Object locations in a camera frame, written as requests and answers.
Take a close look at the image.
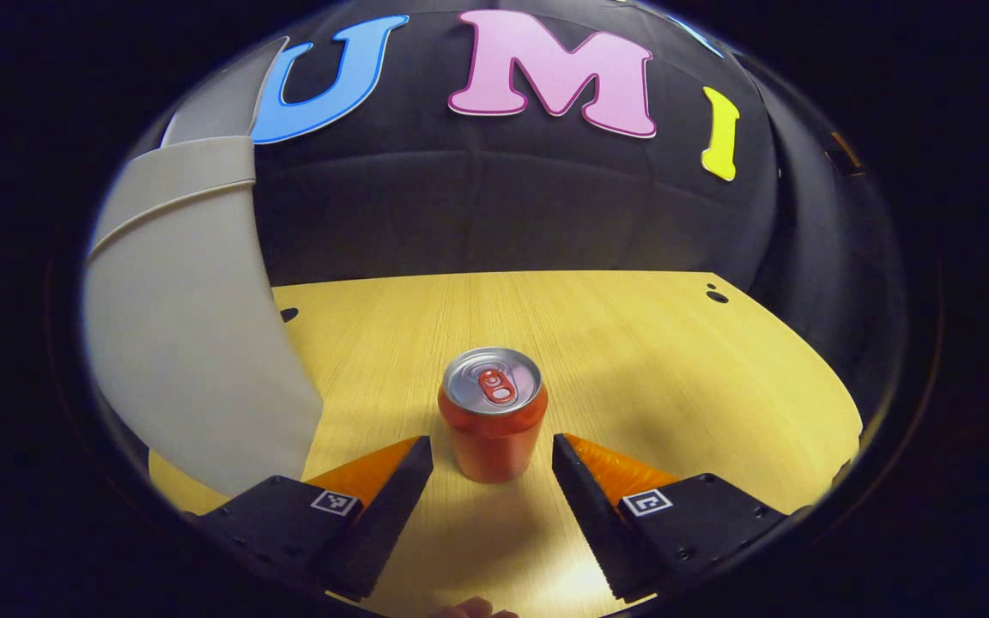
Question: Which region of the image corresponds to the black backdrop cloth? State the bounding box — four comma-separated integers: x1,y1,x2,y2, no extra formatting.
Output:
117,0,907,421

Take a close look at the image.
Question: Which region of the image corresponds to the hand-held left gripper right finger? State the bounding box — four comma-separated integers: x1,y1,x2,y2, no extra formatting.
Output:
552,433,789,604

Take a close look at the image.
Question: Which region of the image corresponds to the red pop can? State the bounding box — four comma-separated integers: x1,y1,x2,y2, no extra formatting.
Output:
437,346,549,484

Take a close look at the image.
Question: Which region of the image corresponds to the white desktop garbage bin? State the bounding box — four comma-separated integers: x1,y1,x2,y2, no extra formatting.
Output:
82,34,325,499

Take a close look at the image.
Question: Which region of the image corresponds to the wooden desktop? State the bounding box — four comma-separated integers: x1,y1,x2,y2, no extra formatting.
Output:
147,270,865,618

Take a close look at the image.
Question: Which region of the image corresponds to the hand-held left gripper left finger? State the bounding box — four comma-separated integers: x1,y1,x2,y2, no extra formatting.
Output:
185,435,435,602

